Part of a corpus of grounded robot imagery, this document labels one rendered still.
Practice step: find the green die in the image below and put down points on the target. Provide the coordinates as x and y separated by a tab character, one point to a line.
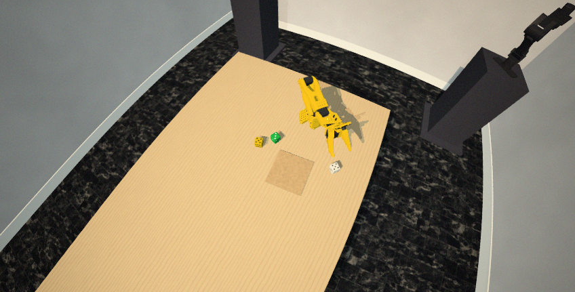
275	137

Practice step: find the brown textured mat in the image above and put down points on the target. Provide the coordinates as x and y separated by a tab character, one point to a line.
289	172

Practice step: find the yellow die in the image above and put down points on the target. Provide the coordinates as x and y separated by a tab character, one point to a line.
258	142

